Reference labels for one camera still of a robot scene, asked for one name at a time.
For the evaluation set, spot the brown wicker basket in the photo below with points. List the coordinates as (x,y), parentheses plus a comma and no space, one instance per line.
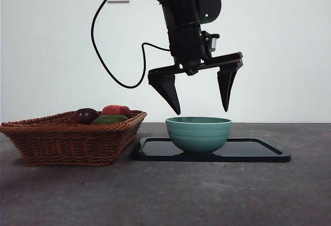
(69,145)

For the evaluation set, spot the green fruit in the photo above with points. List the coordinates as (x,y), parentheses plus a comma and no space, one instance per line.
(108,120)

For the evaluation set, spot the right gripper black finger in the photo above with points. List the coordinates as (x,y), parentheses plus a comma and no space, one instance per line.
(227,86)
(166,91)

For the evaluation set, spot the dark teal plastic tray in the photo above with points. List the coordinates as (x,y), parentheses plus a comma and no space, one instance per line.
(245,151)

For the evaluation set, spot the teal ceramic bowl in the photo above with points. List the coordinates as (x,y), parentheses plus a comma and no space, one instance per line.
(199,136)

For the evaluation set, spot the pale grey camera box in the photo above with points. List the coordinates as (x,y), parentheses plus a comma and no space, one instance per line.
(214,42)

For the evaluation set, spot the red apple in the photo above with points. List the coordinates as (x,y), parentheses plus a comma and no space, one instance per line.
(116,110)

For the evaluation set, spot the dark purple plum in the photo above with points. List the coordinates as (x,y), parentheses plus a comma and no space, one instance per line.
(84,114)

